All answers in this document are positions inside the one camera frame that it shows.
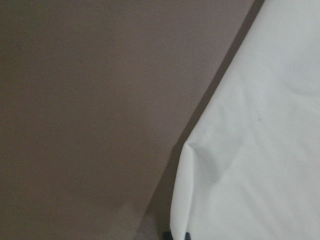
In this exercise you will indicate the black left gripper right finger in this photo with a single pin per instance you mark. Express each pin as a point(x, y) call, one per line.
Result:
point(187, 236)

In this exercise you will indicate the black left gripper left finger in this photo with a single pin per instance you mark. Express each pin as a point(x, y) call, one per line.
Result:
point(167, 235)

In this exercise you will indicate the cream white t-shirt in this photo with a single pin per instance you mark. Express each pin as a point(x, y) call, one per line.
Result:
point(250, 169)

